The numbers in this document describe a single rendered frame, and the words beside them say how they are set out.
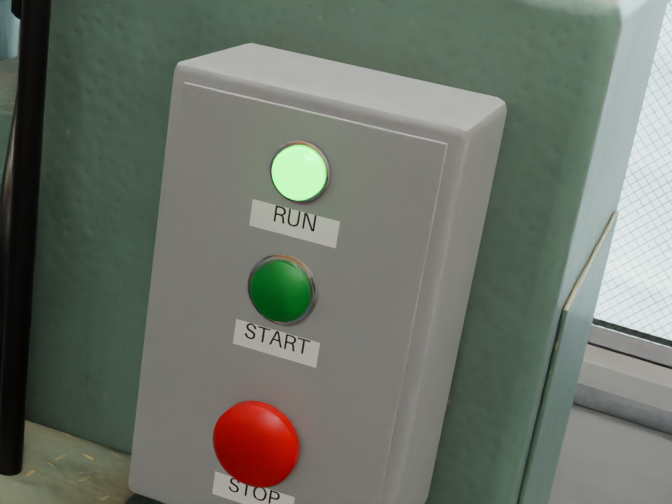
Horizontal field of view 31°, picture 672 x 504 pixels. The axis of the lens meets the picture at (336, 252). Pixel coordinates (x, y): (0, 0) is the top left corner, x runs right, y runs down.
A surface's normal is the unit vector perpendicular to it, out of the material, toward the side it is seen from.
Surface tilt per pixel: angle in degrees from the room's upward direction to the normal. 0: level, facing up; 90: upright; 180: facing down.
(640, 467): 90
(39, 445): 0
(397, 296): 90
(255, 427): 81
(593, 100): 90
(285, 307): 92
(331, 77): 0
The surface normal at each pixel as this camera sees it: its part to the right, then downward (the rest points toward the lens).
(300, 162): -0.30, 0.21
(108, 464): 0.15, -0.93
